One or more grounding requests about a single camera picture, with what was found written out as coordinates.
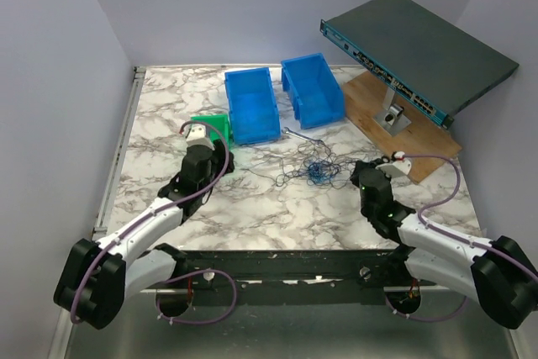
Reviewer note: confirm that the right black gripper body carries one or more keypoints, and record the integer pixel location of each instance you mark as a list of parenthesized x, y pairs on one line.
[(355, 176)]

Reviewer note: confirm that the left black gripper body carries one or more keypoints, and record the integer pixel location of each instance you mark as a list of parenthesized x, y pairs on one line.
[(218, 162)]

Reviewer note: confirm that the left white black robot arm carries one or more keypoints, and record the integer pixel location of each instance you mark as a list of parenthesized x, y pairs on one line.
[(99, 275)]

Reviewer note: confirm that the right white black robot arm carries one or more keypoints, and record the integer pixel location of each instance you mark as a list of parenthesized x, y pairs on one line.
[(496, 274)]

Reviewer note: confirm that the green plastic bin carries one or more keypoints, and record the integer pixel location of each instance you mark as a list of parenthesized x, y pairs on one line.
[(222, 124)]

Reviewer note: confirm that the left blue plastic bin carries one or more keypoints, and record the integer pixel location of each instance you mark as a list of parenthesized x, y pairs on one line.
[(253, 111)]

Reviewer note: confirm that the blue plastic bin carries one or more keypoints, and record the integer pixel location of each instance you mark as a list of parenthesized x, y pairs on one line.
[(314, 93), (253, 111)]

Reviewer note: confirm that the small silver open wrench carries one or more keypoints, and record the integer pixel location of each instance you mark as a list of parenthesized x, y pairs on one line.
[(287, 131)]

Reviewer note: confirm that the wooden board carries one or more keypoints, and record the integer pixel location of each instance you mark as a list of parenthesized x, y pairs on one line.
[(364, 95)]

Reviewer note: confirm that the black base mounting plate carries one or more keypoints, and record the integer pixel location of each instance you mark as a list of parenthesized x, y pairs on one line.
[(277, 278)]

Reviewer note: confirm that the right blue plastic bin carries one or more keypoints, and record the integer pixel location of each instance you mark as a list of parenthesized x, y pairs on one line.
[(314, 93)]

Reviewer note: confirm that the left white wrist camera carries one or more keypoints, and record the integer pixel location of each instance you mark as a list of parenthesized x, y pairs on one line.
[(197, 133)]

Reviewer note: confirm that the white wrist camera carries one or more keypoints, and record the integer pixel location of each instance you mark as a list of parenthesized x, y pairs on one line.
[(197, 133), (397, 165)]

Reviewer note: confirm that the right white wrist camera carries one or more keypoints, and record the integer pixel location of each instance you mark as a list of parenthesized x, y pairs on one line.
[(397, 165)]

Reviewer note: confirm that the metal switch stand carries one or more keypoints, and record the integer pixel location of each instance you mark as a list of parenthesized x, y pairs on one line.
[(392, 118)]

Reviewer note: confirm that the aluminium rail frame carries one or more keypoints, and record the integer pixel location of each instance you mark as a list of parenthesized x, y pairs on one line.
[(99, 275)]

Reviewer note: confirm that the dark network switch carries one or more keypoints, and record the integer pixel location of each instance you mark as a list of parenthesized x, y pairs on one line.
[(435, 66)]

